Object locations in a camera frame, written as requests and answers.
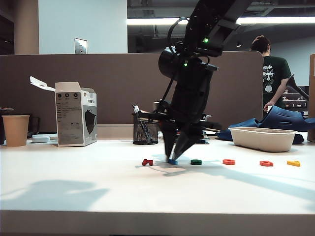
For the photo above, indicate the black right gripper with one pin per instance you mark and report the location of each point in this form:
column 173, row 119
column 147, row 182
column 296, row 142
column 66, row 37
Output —
column 182, row 121

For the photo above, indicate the blue letter l magnet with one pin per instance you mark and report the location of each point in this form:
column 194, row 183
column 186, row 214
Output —
column 173, row 161

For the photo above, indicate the orange letter o magnet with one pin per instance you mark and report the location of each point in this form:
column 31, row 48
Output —
column 229, row 162

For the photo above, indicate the yellow letter v magnet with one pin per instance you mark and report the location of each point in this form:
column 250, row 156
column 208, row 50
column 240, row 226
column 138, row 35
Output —
column 294, row 163

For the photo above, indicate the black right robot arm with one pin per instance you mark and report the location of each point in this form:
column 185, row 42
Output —
column 197, row 61

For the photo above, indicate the red letter h magnet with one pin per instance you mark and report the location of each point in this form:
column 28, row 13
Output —
column 147, row 162

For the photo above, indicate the white oval letter tray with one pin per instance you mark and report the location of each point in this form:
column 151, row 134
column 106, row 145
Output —
column 263, row 140

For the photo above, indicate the orange letter e magnet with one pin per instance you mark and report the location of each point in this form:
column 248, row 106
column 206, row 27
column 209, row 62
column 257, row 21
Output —
column 265, row 163

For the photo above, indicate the black mesh pen holder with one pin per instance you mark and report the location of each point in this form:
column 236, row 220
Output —
column 144, row 134

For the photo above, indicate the black and clear pen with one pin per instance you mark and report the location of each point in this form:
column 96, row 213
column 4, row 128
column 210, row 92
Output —
column 137, row 113

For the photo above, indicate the blue fabric bag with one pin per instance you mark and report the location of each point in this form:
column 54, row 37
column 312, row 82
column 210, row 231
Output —
column 241, row 125

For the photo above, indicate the brown desk partition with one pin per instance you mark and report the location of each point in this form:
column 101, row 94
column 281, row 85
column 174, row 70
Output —
column 110, row 81

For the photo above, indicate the white face mask box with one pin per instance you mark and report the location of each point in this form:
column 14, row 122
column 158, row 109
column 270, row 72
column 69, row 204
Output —
column 71, row 118

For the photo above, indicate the person in dark green t-shirt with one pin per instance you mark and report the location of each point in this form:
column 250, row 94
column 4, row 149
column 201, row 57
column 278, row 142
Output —
column 273, row 73

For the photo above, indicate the dark display shelf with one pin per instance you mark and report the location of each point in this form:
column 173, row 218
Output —
column 294, row 100

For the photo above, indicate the ceiling light strip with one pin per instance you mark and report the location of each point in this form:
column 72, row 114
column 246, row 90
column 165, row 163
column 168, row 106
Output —
column 152, row 21

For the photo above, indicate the dark grey angled object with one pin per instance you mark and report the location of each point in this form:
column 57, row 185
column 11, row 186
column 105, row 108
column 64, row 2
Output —
column 296, row 86

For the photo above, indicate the white earbuds case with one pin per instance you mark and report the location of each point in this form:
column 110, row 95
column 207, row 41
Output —
column 40, row 139

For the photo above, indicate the brown paper cup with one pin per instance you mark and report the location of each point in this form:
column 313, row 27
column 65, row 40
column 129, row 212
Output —
column 15, row 131

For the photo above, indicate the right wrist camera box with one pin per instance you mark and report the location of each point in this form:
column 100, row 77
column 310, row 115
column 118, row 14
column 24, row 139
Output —
column 158, row 105

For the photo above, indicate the metal wall plate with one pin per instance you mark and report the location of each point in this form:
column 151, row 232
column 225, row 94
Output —
column 80, row 46

